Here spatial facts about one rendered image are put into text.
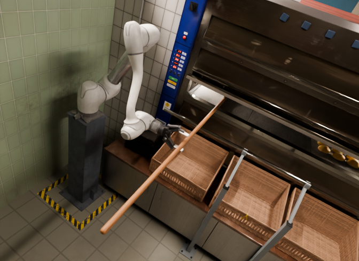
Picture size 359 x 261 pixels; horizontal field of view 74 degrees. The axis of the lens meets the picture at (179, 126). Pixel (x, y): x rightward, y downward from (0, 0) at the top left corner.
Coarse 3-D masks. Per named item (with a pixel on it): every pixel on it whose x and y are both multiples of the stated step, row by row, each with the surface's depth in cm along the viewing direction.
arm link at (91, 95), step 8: (80, 88) 172; (88, 88) 171; (96, 88) 174; (80, 96) 173; (88, 96) 172; (96, 96) 175; (104, 96) 185; (80, 104) 176; (88, 104) 175; (96, 104) 179; (88, 112) 180
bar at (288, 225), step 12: (228, 144) 181; (240, 156) 179; (252, 156) 177; (276, 168) 172; (228, 180) 175; (300, 180) 168; (216, 204) 183; (204, 228) 201; (288, 228) 162; (192, 240) 215; (276, 240) 171; (180, 252) 223; (192, 252) 226; (264, 252) 182
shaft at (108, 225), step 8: (192, 136) 171; (184, 144) 160; (176, 152) 151; (168, 160) 143; (160, 168) 137; (152, 176) 130; (144, 184) 125; (136, 192) 120; (128, 200) 115; (120, 208) 111; (128, 208) 113; (120, 216) 108; (112, 224) 104; (104, 232) 100
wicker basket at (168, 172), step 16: (176, 144) 243; (208, 144) 230; (160, 160) 229; (176, 160) 235; (208, 160) 233; (224, 160) 219; (160, 176) 213; (176, 176) 204; (192, 176) 224; (208, 176) 230; (192, 192) 203
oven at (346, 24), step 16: (208, 0) 179; (272, 0) 179; (288, 0) 279; (208, 16) 184; (320, 16) 182; (336, 16) 286; (192, 48) 201; (208, 48) 195; (224, 48) 189; (192, 64) 207; (240, 64) 189; (256, 64) 183; (288, 80) 178; (320, 96) 173; (336, 96) 168; (176, 112) 236; (208, 112) 220; (352, 112) 169; (192, 128) 236; (240, 128) 213; (320, 128) 183; (224, 144) 227; (272, 144) 206; (352, 144) 178; (256, 160) 219; (304, 160) 199; (336, 176) 193; (320, 224) 218
